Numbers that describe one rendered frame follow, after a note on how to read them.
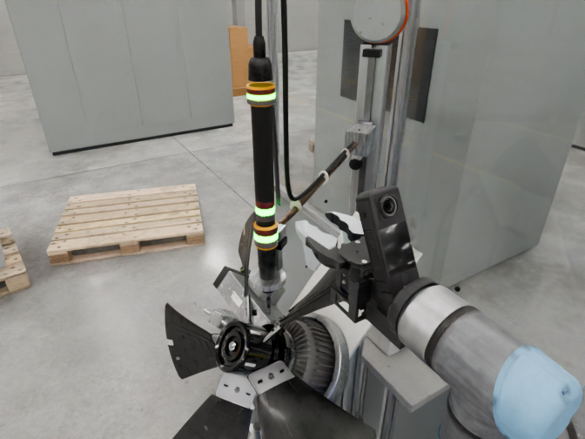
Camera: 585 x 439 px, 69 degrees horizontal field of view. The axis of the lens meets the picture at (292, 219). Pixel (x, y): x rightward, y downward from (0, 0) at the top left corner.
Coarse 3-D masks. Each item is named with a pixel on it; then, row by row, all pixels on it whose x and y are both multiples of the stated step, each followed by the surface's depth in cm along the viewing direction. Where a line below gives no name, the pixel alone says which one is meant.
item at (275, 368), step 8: (264, 368) 96; (272, 368) 96; (280, 368) 96; (288, 368) 96; (248, 376) 95; (256, 376) 94; (264, 376) 94; (280, 376) 94; (288, 376) 94; (256, 384) 93; (264, 384) 93; (272, 384) 93
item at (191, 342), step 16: (176, 320) 118; (176, 336) 120; (192, 336) 113; (208, 336) 109; (176, 352) 122; (192, 352) 116; (208, 352) 112; (176, 368) 124; (192, 368) 119; (208, 368) 116
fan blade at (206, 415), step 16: (208, 400) 99; (224, 400) 99; (192, 416) 99; (208, 416) 98; (224, 416) 98; (240, 416) 98; (192, 432) 98; (208, 432) 98; (224, 432) 98; (240, 432) 98
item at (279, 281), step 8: (280, 224) 81; (280, 232) 78; (280, 240) 80; (280, 248) 79; (280, 256) 81; (280, 264) 82; (256, 272) 82; (280, 272) 82; (256, 280) 79; (264, 280) 79; (272, 280) 79; (280, 280) 79; (256, 288) 79; (264, 288) 78; (272, 288) 78
